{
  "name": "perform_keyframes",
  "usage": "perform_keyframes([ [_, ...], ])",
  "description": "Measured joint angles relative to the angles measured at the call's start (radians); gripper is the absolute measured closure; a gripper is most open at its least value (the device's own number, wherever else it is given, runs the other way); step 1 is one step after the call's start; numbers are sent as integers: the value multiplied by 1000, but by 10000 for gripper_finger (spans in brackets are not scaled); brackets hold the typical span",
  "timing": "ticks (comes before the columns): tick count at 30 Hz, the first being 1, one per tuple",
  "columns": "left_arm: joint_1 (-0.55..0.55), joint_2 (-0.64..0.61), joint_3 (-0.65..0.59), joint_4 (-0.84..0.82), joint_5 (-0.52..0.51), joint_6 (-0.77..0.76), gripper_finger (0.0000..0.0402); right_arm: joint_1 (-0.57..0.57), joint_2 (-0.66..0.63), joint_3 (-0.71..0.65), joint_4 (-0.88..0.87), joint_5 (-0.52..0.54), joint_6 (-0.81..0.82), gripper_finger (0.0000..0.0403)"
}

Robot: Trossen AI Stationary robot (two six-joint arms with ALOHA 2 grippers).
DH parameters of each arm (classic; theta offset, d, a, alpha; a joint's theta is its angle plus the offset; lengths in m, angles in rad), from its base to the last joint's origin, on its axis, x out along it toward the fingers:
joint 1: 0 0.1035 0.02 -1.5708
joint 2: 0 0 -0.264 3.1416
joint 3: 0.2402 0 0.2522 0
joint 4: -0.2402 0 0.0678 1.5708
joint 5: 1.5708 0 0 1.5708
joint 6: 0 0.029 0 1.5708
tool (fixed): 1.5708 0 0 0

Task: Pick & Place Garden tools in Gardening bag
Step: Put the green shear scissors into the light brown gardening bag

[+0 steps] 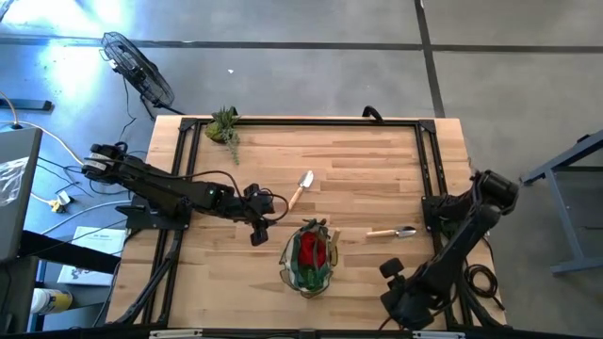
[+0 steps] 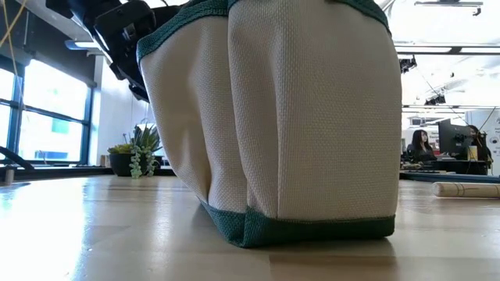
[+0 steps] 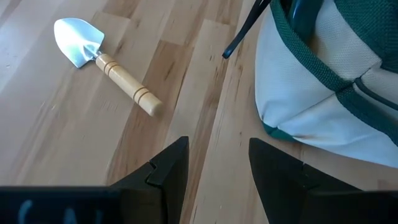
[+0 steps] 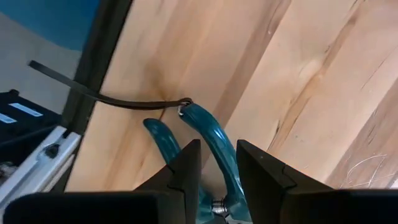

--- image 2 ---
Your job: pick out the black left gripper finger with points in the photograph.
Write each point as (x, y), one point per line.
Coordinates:
(131, 78)

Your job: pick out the white canvas gardening bag green trim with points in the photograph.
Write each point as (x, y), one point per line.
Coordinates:
(293, 136)

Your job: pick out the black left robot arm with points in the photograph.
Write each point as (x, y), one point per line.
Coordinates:
(78, 9)

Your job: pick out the potted plant in black pot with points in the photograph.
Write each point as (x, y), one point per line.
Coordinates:
(125, 164)

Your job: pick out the black ceiling spotlight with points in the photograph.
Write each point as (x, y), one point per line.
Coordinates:
(407, 64)
(435, 100)

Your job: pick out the long ceiling light bar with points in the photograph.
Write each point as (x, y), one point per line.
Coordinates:
(422, 49)

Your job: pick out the person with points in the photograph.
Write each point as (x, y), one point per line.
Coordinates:
(482, 156)
(421, 150)

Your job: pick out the black computer monitor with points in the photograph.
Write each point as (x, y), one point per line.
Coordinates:
(453, 138)

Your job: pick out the dark office desk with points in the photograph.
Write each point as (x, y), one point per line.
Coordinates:
(457, 166)

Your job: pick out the small yellow object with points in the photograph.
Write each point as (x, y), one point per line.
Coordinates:
(472, 153)

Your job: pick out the black table edge rail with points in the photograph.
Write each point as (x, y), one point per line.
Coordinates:
(58, 171)

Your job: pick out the dark window frame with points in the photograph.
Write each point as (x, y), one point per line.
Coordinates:
(17, 117)

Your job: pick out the small grey metal post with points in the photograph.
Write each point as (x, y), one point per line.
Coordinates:
(9, 175)

